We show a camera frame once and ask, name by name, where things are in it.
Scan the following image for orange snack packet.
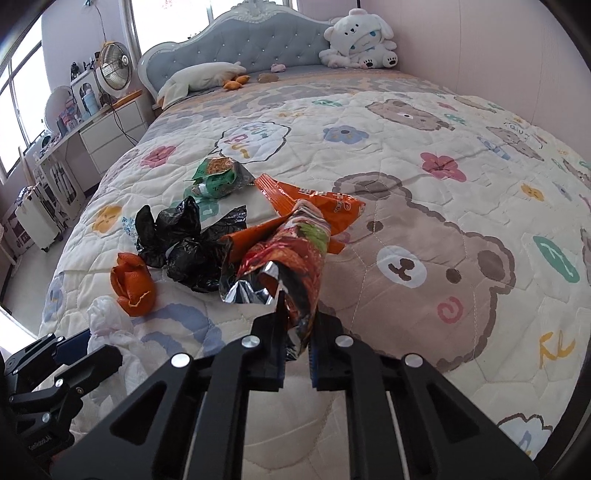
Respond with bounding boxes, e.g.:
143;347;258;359
222;174;366;265

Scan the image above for black fan cable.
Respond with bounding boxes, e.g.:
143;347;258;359
107;95;141;145

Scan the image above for white oil heater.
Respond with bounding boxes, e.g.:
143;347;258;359
13;184;64;253

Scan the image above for large window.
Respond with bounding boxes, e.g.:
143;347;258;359
130;0;303;52

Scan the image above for red snack packet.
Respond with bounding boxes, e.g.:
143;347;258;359
220;198;331;361

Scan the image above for bed with grey tufted headboard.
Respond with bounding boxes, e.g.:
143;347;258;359
39;0;591;463

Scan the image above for thin wall cable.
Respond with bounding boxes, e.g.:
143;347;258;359
83;0;109;44

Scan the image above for white tissues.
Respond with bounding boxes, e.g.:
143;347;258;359
86;295;156;409

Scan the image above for side window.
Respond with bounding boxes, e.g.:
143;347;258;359
0;25;52;183

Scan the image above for round table mirror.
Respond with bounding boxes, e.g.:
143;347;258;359
43;85;75;128

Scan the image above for grey patterned bed sheet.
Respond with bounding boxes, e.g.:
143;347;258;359
152;64;446;121

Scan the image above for orange peel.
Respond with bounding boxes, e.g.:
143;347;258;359
109;252;157;318

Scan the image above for white goose plush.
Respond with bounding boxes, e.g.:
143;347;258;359
157;61;253;108

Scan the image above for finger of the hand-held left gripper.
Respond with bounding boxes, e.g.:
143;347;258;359
4;329;91;374
9;344;123;435

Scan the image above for white cosmetics cabinet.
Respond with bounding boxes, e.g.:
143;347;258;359
69;71;100;117

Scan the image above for standing fan with orange base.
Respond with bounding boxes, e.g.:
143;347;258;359
95;41;143;110

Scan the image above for white plush dog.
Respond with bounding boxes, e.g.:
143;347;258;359
318;8;399;70

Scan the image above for white drawer cabinet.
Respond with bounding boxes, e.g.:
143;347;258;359
79;97;151;175

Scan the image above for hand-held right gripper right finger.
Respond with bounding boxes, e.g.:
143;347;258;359
308;313;542;480

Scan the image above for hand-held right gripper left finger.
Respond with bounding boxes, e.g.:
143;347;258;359
50;294;286;480

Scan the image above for green snack packet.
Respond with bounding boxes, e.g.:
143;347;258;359
184;156;257;199

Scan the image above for group of cosmetic bottles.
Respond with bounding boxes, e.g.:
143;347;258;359
28;99;85;154

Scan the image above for white desk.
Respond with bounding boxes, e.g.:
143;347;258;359
23;108;118;217

